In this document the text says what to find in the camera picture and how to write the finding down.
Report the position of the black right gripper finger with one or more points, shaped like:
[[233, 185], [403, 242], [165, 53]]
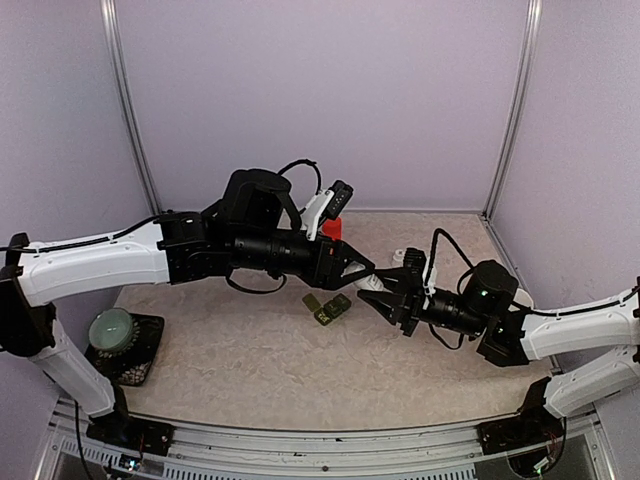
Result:
[[397, 309], [393, 278]]

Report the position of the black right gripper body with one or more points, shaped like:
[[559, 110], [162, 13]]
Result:
[[468, 323]]

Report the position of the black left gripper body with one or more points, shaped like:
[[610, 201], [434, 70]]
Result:
[[312, 271]]

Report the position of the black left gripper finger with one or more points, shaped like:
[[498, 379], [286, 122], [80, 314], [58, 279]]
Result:
[[345, 280], [346, 255]]

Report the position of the small white pill bottle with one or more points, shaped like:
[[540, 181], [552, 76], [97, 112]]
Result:
[[370, 283]]

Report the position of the green pill organizer box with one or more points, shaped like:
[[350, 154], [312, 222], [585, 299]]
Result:
[[328, 312]]

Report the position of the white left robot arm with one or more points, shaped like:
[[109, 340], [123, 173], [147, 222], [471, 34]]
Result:
[[254, 225]]

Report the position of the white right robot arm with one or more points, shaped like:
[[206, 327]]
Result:
[[511, 334]]

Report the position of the red cylindrical can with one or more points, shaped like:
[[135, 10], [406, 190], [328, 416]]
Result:
[[332, 228]]

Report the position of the black square tray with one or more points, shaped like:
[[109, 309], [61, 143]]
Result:
[[131, 365]]

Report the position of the green ceramic bowl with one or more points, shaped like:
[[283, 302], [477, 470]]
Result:
[[112, 330]]

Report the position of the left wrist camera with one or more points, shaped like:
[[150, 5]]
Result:
[[325, 205]]

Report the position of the front aluminium rail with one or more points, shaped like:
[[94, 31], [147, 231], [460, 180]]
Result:
[[199, 451]]

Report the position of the right aluminium frame post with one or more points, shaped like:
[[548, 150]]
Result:
[[517, 106]]

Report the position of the aluminium frame post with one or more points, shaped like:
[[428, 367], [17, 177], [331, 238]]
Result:
[[116, 52], [517, 106]]

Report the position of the left aluminium frame post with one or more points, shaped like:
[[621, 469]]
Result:
[[116, 52]]

